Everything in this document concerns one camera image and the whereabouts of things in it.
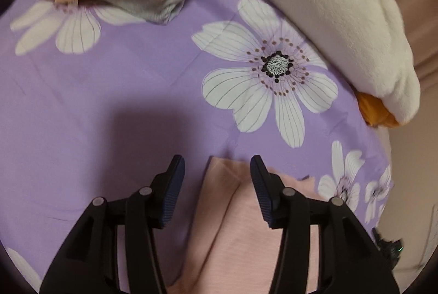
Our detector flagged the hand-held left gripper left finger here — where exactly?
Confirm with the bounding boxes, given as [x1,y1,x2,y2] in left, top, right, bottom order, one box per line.
[39,155,186,294]

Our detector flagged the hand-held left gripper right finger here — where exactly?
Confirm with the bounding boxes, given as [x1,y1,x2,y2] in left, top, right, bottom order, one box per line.
[250,155,399,294]

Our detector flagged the white goose plush toy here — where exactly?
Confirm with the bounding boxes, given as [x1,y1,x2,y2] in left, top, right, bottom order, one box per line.
[224,0,421,128]

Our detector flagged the pink long-sleeved sweater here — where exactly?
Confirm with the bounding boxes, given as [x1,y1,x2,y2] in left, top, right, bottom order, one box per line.
[168,156,331,294]

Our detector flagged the beige curtain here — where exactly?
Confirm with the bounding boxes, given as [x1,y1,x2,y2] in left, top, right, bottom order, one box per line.
[380,0,438,86]

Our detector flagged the purple floral blanket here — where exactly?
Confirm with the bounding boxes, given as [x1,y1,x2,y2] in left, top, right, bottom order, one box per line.
[0,0,394,294]

